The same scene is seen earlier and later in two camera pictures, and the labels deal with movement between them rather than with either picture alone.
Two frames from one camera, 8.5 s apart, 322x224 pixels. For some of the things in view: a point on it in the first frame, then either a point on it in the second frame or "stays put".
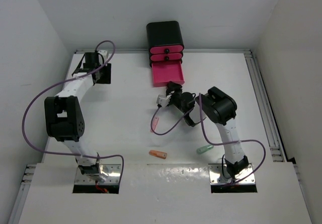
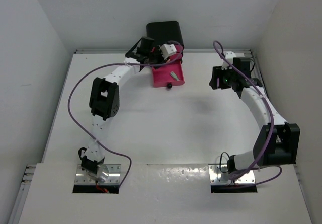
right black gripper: [174, 87] to [218, 73]
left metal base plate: [112, 170] stays put
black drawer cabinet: [163, 33] stays put
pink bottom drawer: [164, 72] stays put
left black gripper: [105, 79] to [161, 59]
